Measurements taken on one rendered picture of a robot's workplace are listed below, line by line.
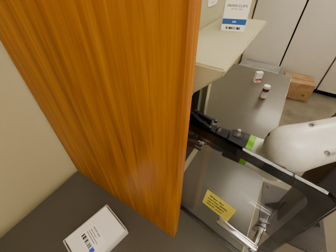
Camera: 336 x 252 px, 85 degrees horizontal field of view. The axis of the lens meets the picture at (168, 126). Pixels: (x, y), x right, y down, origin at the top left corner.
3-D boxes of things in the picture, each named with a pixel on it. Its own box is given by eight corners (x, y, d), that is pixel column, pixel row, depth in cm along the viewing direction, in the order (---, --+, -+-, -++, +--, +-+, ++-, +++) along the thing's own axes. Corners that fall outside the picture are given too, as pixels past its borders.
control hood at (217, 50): (160, 102, 38) (158, 54, 31) (217, 51, 58) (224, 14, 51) (212, 122, 33) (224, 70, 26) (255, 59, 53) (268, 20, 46)
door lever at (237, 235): (224, 207, 44) (227, 202, 43) (264, 235, 40) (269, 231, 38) (213, 225, 41) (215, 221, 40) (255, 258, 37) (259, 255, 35)
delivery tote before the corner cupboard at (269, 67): (231, 85, 314) (236, 66, 292) (239, 75, 339) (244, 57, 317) (268, 96, 290) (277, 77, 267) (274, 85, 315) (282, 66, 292)
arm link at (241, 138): (235, 169, 57) (244, 150, 63) (246, 144, 49) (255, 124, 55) (217, 160, 60) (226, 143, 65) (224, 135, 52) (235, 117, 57)
